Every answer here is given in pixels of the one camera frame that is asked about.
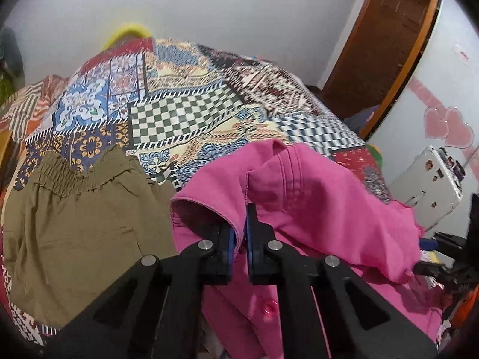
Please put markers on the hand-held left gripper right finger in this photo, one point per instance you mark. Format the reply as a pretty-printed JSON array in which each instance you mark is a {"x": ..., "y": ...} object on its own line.
[{"x": 250, "y": 246}]

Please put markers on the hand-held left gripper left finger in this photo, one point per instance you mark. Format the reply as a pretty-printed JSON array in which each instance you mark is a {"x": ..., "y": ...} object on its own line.
[{"x": 229, "y": 245}]

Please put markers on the pink pants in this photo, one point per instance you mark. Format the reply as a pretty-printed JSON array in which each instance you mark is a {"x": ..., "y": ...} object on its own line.
[{"x": 322, "y": 209}]

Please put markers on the olive green pants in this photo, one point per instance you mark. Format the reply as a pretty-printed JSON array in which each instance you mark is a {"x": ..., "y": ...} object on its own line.
[{"x": 82, "y": 224}]

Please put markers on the patchwork printed bedsheet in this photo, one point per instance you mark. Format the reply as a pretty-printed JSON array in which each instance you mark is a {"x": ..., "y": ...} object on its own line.
[{"x": 179, "y": 104}]

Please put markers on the multicoloured fleece blanket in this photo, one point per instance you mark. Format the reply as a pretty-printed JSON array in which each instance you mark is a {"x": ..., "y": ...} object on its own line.
[{"x": 375, "y": 154}]

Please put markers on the blue cloth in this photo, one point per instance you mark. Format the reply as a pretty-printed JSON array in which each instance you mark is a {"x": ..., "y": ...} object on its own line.
[{"x": 361, "y": 119}]

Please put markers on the black clutter beside bed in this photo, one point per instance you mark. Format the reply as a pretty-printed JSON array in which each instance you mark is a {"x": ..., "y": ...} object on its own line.
[{"x": 454, "y": 258}]

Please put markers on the yellow pillow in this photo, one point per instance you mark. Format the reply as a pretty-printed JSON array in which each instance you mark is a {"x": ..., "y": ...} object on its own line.
[{"x": 127, "y": 33}]

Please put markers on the striped orange cloth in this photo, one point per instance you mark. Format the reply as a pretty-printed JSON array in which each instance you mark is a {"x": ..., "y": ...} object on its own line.
[{"x": 30, "y": 101}]

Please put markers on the brown wooden door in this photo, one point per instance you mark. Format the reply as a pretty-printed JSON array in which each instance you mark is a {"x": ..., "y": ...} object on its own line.
[{"x": 389, "y": 33}]

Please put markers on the pink heart wall sticker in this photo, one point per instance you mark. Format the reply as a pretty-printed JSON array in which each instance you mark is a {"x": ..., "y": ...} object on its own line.
[{"x": 447, "y": 127}]

